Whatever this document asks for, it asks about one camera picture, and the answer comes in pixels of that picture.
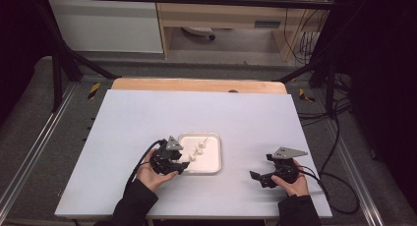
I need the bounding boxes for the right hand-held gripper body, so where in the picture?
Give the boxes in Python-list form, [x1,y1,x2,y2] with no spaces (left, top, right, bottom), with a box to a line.
[260,146,309,189]

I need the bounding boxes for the black frame leg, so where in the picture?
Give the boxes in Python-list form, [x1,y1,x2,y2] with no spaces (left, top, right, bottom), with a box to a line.
[33,0,121,113]
[277,48,339,120]

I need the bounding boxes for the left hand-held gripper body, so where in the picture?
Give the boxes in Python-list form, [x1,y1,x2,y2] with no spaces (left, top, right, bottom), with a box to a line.
[149,135,185,176]

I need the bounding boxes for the white table board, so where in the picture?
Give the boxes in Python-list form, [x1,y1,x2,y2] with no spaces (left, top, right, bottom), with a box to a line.
[54,89,333,220]

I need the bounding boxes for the black floor cables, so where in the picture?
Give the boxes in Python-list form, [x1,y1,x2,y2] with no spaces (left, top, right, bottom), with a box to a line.
[296,73,352,128]

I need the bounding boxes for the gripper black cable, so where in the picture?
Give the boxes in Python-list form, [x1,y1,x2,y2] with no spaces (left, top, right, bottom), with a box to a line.
[125,139,168,189]
[296,114,361,216]

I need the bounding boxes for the black curtain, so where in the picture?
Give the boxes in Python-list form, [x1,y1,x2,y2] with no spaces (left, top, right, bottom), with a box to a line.
[333,0,417,214]
[0,0,54,123]

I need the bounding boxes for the light wooden desk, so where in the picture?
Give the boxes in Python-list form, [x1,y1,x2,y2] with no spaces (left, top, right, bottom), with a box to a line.
[153,0,329,62]

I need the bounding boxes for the hanging black cables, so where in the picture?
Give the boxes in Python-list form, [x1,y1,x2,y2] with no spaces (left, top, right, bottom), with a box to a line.
[282,0,329,67]

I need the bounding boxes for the yellow black tape strip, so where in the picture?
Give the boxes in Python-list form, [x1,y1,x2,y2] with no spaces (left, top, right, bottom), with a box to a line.
[298,87,317,104]
[87,82,101,100]

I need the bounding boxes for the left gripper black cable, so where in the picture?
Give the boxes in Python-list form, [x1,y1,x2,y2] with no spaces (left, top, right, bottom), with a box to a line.
[125,139,168,189]

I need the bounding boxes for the chair base with caster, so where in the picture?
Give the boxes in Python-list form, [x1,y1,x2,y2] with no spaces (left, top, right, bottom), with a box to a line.
[181,26,217,41]

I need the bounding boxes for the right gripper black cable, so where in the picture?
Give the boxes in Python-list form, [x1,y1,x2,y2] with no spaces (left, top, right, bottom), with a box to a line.
[296,114,361,216]

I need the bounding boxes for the aluminium rail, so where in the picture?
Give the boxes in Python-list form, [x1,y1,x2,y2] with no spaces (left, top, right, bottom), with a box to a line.
[0,83,79,214]
[322,114,386,226]

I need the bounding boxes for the white square tray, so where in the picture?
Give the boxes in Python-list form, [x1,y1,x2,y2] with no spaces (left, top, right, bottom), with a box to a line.
[176,132,223,175]

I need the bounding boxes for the person's right hand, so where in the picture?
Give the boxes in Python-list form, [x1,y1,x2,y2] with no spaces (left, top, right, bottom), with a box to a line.
[270,159,310,198]

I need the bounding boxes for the white cabinet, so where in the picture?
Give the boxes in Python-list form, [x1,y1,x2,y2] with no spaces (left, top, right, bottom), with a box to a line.
[48,0,164,54]

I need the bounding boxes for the person's left hand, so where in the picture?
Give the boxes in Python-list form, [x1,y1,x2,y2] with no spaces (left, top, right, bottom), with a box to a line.
[135,149,180,193]

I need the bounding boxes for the wooden table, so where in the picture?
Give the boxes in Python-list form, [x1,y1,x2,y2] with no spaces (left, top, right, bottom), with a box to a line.
[110,77,288,95]

